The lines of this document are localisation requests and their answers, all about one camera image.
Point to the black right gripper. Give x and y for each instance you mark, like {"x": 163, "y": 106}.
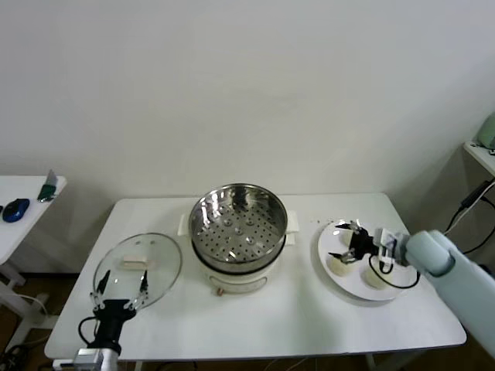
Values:
{"x": 362, "y": 244}

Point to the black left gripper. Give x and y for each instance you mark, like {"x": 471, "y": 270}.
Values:
{"x": 110, "y": 328}

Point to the white steamed baozi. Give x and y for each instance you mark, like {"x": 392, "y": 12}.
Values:
{"x": 345, "y": 239}
{"x": 340, "y": 268}
{"x": 373, "y": 278}

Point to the round glass pot lid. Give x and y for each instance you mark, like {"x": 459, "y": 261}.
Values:
{"x": 162, "y": 263}

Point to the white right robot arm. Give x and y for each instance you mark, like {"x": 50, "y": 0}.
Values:
{"x": 437, "y": 251}

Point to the steel perforated steamer basket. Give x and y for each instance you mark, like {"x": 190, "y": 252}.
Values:
{"x": 216, "y": 205}

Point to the white round plate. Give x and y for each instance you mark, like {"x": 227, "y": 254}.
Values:
{"x": 332, "y": 247}

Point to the white electric cooker base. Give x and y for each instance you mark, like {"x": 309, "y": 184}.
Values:
{"x": 239, "y": 280}

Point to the green clip tool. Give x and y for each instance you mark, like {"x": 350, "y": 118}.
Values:
{"x": 47, "y": 191}

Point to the blue computer mouse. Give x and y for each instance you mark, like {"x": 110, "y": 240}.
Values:
{"x": 15, "y": 208}

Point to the white side table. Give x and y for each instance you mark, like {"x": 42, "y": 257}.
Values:
{"x": 23, "y": 185}

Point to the white shelf table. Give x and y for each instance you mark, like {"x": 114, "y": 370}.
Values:
{"x": 481, "y": 154}

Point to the pale green appliance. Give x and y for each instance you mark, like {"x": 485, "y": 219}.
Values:
{"x": 487, "y": 133}

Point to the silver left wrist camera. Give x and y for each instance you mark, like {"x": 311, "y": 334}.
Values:
{"x": 87, "y": 356}

